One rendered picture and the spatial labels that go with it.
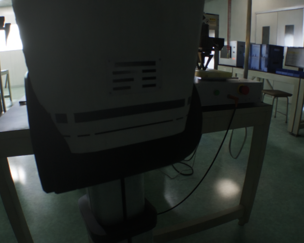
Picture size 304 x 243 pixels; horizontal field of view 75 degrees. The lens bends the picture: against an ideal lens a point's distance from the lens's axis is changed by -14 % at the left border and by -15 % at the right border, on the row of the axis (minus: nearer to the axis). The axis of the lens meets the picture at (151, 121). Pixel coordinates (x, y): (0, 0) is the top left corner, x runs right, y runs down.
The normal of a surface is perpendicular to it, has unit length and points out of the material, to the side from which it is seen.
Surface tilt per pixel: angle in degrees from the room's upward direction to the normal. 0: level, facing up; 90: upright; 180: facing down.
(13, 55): 90
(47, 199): 0
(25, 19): 98
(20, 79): 90
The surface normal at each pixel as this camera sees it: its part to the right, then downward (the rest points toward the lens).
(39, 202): 0.00, -0.95
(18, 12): -0.43, 0.40
